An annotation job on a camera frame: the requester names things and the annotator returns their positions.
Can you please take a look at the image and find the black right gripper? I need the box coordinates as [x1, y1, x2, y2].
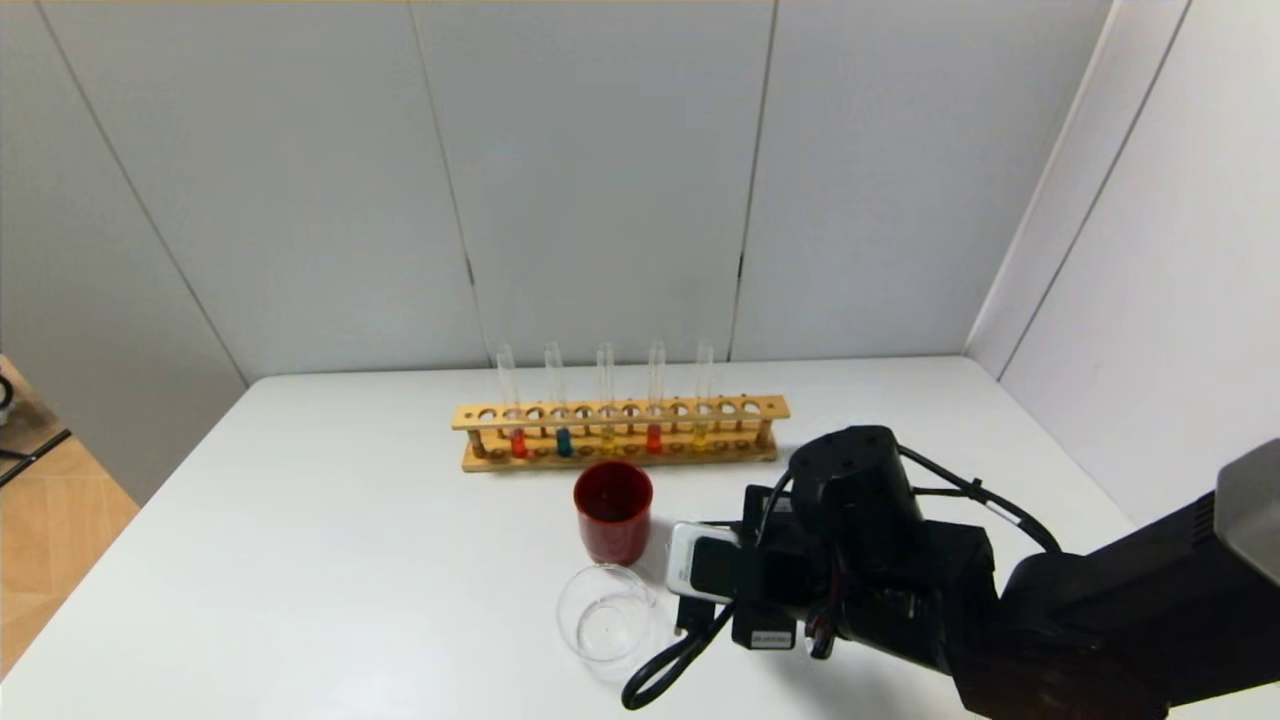
[674, 484, 813, 651]

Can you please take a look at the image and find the black metal bar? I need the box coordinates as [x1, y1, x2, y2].
[0, 428, 72, 489]

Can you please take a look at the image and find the glass test tube red pigment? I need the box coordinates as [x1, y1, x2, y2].
[496, 344, 529, 461]
[646, 338, 668, 457]

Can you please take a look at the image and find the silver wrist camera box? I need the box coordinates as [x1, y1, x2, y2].
[666, 521, 746, 604]

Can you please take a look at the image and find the glass test tube yellow pigment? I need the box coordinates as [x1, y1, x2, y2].
[596, 341, 619, 454]
[694, 337, 716, 452]

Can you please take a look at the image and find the glass test tube blue pigment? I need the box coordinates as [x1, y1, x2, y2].
[545, 340, 575, 459]

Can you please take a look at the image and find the clear glass dish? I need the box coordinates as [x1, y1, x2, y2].
[556, 563, 673, 691]

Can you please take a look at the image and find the red plastic cup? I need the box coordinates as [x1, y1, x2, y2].
[573, 460, 655, 568]

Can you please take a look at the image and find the wooden test tube rack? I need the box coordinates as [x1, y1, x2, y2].
[451, 394, 791, 474]

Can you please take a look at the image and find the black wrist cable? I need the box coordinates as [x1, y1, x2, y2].
[893, 443, 1063, 553]

